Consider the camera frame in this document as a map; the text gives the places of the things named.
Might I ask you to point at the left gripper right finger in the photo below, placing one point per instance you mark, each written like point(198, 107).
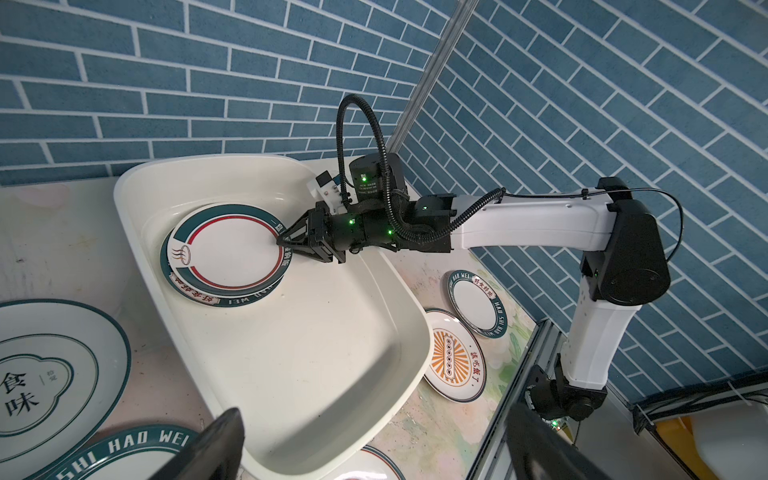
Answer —
point(538, 452)

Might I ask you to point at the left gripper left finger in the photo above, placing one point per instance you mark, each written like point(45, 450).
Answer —
point(215, 453)

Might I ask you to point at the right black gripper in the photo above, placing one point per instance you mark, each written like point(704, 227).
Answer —
point(324, 236)

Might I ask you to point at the green red ring plate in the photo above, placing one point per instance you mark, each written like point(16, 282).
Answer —
point(237, 218)

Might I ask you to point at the green lettered rim plate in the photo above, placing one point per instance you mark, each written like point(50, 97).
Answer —
point(224, 270)
point(135, 453)
point(477, 304)

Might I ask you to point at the white plastic bin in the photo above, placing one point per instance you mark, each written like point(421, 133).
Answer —
point(319, 366)

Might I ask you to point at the right orange sunburst plate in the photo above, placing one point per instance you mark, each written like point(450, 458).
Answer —
point(457, 368)

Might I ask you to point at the orange sunburst plate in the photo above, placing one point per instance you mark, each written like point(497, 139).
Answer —
point(369, 463)
point(457, 368)

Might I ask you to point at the left orange sunburst plate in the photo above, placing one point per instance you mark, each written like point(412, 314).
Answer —
point(369, 463)

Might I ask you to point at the white plate thin dark rim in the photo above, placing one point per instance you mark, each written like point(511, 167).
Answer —
point(64, 368)

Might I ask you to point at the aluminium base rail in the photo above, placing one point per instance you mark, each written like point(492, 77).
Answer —
point(493, 460)

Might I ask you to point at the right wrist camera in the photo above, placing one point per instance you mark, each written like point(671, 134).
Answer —
point(324, 188)

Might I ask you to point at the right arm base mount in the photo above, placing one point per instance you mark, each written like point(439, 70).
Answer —
point(554, 397)

